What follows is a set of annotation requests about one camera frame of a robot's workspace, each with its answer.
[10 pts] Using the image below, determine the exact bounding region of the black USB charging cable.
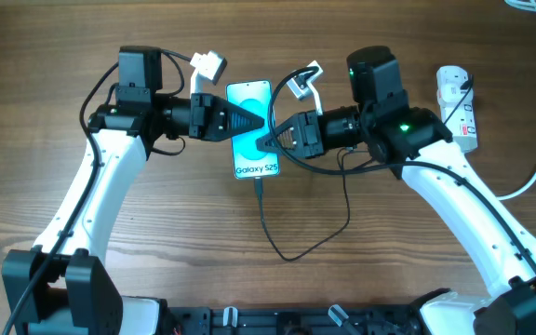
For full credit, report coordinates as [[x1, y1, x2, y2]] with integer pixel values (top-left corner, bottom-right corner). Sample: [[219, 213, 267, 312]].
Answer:
[[253, 74, 478, 262]]

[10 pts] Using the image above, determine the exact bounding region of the smartphone with teal screen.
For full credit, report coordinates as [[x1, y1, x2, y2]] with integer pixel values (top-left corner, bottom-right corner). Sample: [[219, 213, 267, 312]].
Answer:
[[225, 80, 280, 180]]

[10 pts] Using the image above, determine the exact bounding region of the white power strip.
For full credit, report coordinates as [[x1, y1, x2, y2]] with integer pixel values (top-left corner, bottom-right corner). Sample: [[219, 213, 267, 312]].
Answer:
[[436, 65, 478, 154]]

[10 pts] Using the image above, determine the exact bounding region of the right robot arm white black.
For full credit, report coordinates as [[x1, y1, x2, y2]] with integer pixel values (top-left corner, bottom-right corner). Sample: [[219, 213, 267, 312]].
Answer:
[[256, 46, 536, 334]]

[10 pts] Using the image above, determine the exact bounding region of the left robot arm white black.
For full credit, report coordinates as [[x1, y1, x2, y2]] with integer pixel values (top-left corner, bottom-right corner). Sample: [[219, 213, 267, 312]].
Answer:
[[2, 46, 263, 334]]

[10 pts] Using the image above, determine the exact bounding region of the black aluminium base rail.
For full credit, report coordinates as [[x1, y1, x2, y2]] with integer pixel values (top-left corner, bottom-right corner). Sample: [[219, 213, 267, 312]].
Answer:
[[158, 305, 424, 335]]

